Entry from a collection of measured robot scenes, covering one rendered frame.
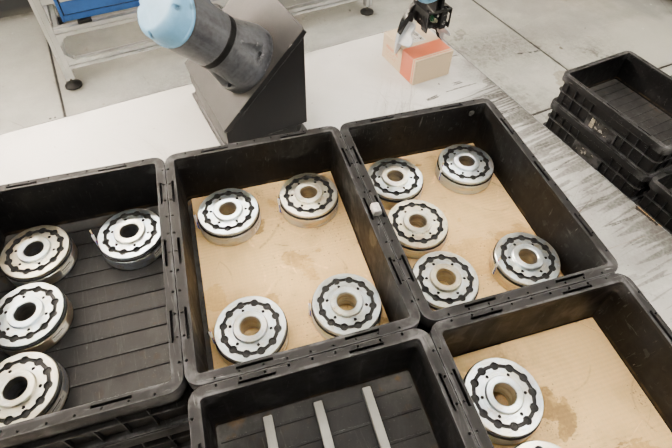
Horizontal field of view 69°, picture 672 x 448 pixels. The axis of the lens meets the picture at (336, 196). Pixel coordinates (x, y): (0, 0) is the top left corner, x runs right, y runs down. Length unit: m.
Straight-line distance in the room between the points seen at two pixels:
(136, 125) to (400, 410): 0.92
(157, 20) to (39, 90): 1.92
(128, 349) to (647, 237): 0.99
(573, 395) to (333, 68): 1.00
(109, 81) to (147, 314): 2.06
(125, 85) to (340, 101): 1.60
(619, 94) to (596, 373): 1.28
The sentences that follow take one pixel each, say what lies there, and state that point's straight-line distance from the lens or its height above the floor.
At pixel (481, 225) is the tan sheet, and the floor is 0.83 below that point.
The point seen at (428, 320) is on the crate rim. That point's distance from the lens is 0.67.
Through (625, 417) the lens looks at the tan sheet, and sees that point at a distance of 0.81.
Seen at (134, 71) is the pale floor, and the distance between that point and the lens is 2.80.
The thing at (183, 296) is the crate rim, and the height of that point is 0.93.
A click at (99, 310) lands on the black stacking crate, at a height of 0.83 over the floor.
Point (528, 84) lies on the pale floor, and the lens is 2.75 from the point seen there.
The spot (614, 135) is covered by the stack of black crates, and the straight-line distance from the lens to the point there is 1.71.
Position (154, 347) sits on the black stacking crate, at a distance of 0.79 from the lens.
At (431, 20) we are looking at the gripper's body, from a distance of 1.32.
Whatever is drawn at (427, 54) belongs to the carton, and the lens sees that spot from 1.37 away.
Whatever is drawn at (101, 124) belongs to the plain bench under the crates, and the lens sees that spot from 1.35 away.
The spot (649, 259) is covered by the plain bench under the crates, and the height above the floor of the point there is 0.70.
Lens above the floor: 1.51
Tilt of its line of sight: 49 degrees down
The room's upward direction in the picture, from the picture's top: 1 degrees clockwise
